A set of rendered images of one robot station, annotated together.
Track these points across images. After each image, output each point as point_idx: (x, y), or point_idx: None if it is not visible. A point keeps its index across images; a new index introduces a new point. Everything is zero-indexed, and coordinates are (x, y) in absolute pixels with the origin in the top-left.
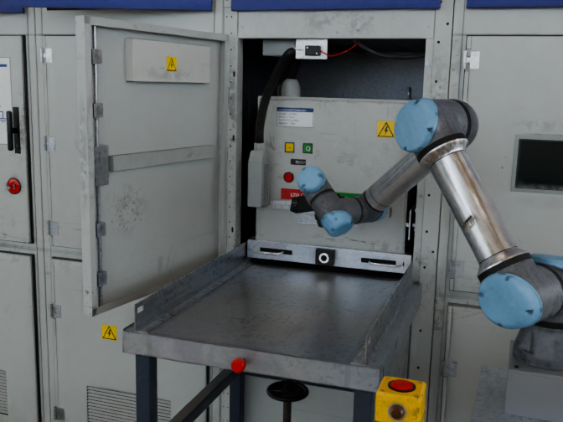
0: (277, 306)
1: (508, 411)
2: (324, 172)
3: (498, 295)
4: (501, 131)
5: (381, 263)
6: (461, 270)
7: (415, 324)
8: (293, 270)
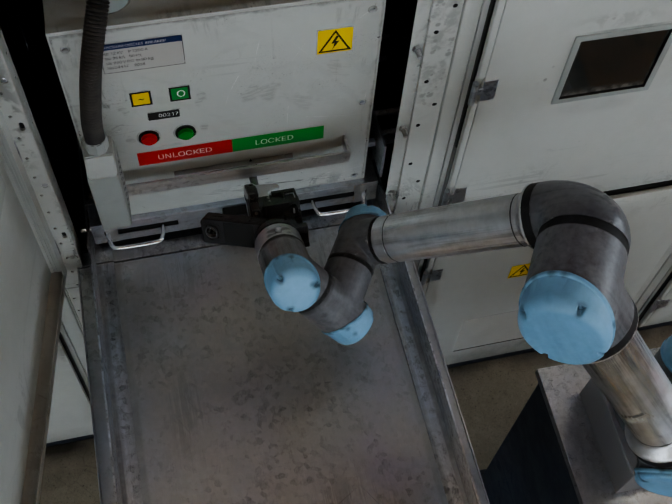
0: (263, 420)
1: (621, 491)
2: (219, 117)
3: (670, 486)
4: (555, 35)
5: (330, 198)
6: (461, 196)
7: None
8: (193, 251)
